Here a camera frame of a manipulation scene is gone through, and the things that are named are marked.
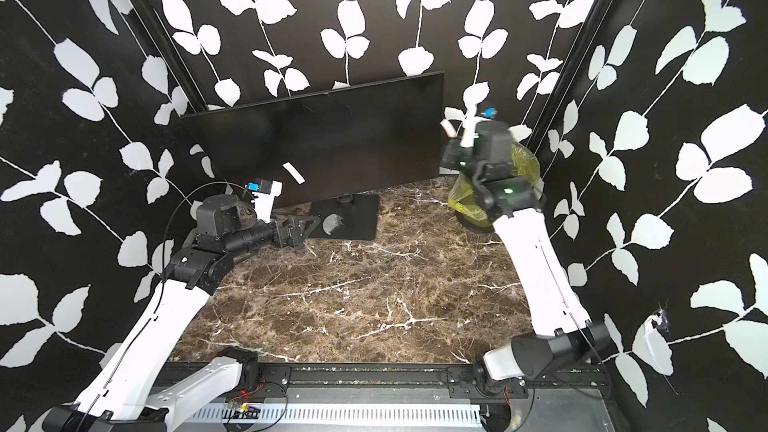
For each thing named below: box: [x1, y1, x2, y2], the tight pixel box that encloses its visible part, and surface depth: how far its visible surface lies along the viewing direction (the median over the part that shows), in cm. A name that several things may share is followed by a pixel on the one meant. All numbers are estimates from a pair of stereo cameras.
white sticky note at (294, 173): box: [282, 161, 306, 185], surface depth 83 cm
